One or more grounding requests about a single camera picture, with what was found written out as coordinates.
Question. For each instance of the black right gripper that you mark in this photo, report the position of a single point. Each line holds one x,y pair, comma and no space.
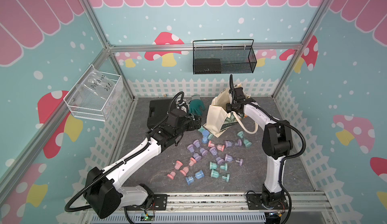
228,106

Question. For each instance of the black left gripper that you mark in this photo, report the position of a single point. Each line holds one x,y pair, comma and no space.
197,123

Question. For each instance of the cream floral canvas tote bag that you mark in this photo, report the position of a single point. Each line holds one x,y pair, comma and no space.
218,120

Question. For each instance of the teal hourglass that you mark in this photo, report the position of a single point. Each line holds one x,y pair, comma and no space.
202,129

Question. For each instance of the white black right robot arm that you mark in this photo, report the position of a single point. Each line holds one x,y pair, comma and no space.
277,143

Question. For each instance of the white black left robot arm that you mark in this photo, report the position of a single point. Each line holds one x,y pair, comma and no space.
103,191

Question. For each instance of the purple hourglass upper cluster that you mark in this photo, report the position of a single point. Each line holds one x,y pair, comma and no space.
194,146

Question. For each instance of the green hourglass by bag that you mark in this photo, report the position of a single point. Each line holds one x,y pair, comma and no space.
244,140

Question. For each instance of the pink hourglass upper left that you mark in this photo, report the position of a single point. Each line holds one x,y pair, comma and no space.
180,165

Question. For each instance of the pink hourglass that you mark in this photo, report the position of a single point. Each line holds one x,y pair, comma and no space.
180,165
182,172
219,147

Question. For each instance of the pink hourglass centre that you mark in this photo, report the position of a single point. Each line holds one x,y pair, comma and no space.
219,147

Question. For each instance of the pink hourglass front left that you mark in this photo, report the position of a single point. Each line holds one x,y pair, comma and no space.
182,172

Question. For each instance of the green hourglass middle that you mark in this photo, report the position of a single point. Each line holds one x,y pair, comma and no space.
214,166

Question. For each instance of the purple hourglass right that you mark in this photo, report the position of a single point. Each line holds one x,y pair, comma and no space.
229,158

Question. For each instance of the green hourglass front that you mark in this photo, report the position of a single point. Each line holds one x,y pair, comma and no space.
223,176

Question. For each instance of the black plastic tool case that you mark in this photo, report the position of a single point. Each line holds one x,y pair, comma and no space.
160,113

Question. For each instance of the green work glove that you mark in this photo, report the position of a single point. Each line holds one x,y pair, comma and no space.
196,106

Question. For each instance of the black box in basket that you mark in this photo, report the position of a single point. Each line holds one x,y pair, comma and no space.
203,66

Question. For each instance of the black wire mesh basket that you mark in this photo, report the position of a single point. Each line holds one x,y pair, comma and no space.
237,55

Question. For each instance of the clear acrylic wall bin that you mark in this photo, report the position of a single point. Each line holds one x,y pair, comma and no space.
94,95

